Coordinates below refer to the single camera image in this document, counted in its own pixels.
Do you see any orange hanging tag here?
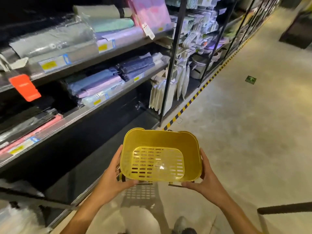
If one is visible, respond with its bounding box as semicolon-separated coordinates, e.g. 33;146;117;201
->
9;74;42;102

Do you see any person's right shoe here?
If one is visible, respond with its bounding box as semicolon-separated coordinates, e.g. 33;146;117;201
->
172;216;189;234

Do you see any pile of purple wrapped packets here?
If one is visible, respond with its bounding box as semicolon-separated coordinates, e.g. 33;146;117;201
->
61;52;164;108

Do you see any dark brown column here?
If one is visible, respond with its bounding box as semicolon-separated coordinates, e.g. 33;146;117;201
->
279;7;312;49

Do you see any pile of black packaged items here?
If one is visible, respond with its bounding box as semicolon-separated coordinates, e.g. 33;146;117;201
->
0;96;64;154

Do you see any yellow black hazard tape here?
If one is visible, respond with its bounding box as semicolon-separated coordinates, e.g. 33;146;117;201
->
163;11;278;131

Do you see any pile of white flat packets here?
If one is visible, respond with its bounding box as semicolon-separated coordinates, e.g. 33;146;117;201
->
149;63;190;116

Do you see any yellow rectangular basket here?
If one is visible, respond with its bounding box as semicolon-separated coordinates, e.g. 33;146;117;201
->
119;127;203;186

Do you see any person's left forearm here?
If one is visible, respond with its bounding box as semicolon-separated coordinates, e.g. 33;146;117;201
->
59;192;110;234

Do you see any stack of purple basins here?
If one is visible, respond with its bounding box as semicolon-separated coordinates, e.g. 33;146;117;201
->
204;44;229;53

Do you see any pile of pastel wrapped packets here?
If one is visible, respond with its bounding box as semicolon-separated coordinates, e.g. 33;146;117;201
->
0;0;172;71

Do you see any black display table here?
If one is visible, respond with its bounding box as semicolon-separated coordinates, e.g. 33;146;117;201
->
257;201;312;215

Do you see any person's left hand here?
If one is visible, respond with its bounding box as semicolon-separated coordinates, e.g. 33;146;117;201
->
96;144;139;205

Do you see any white plastic bucket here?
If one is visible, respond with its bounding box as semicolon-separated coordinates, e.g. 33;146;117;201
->
189;55;213;80

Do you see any person's right hand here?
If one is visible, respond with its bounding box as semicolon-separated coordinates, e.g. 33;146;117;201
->
181;148;229;208

